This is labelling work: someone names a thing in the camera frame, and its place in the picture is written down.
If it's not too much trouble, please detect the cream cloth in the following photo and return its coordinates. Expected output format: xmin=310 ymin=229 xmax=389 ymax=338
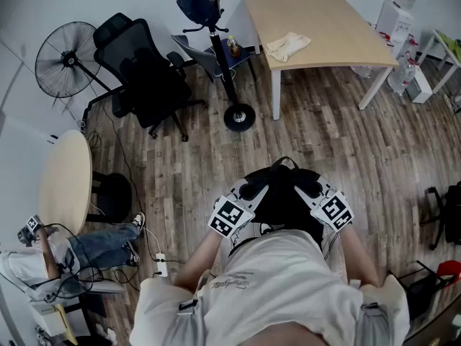
xmin=265 ymin=31 xmax=313 ymax=63

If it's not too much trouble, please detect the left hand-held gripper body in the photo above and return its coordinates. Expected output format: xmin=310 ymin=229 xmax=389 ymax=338
xmin=207 ymin=192 xmax=257 ymax=239

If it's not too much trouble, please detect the white water dispenser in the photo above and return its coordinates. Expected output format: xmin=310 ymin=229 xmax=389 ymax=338
xmin=375 ymin=0 xmax=415 ymax=60

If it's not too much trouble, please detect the white box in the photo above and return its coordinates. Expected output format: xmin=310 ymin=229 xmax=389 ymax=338
xmin=405 ymin=66 xmax=433 ymax=104

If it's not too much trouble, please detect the wooden table with white legs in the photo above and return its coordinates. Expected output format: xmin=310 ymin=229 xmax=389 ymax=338
xmin=226 ymin=0 xmax=400 ymax=121

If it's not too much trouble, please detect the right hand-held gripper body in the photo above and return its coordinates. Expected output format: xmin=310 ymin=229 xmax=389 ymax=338
xmin=310 ymin=189 xmax=356 ymax=234

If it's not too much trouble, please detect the red plastic seat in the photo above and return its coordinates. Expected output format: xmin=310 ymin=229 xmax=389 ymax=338
xmin=435 ymin=259 xmax=461 ymax=288

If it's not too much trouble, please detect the black standing fan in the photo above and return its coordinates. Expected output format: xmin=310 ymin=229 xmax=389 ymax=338
xmin=35 ymin=21 xmax=122 ymax=129

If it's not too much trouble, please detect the dark side table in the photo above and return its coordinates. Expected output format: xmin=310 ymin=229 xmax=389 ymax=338
xmin=205 ymin=37 xmax=257 ymax=82

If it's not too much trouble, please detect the grey chair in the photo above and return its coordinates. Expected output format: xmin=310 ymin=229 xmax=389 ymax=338
xmin=170 ymin=34 xmax=221 ymax=83

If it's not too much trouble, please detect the black stool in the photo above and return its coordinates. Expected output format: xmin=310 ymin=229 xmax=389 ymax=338
xmin=86 ymin=171 xmax=133 ymax=225

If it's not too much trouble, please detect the black bag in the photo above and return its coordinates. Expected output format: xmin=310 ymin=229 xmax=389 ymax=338
xmin=243 ymin=156 xmax=325 ymax=250

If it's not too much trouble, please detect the plastic drink bottle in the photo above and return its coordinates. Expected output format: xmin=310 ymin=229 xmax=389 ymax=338
xmin=226 ymin=35 xmax=241 ymax=58

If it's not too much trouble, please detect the black stand with round base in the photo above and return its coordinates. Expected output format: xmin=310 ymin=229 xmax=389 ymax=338
xmin=176 ymin=0 xmax=257 ymax=133

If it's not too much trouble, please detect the black metal frame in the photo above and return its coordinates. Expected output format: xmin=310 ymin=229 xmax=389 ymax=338
xmin=387 ymin=259 xmax=451 ymax=320

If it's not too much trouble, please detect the black mesh office chair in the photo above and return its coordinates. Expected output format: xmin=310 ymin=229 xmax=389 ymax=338
xmin=92 ymin=12 xmax=209 ymax=143

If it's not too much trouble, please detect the person's right forearm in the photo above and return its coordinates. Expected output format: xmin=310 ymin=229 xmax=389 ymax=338
xmin=334 ymin=225 xmax=382 ymax=288

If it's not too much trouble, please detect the round wooden table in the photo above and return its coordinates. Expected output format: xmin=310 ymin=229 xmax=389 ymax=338
xmin=37 ymin=130 xmax=94 ymax=238

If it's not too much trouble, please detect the person's white t-shirt torso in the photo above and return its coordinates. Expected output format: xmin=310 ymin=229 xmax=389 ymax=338
xmin=128 ymin=228 xmax=411 ymax=346

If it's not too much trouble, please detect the person's left forearm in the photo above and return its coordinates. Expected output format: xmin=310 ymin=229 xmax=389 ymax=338
xmin=174 ymin=225 xmax=227 ymax=295

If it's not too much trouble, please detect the white power strip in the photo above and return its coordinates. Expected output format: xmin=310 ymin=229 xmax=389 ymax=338
xmin=155 ymin=252 xmax=169 ymax=278

